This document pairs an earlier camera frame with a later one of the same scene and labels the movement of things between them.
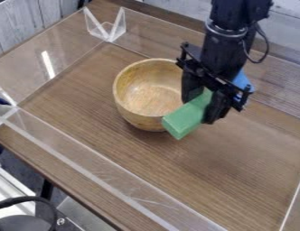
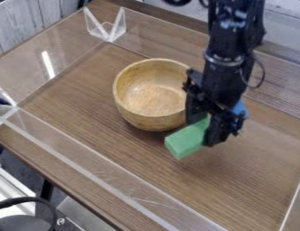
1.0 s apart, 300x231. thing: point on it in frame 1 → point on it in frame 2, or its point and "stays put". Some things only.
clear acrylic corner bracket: (106, 31) stays put
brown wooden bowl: (147, 90) stays put
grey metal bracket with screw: (63, 224) stays put
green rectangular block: (186, 116) → (187, 139)
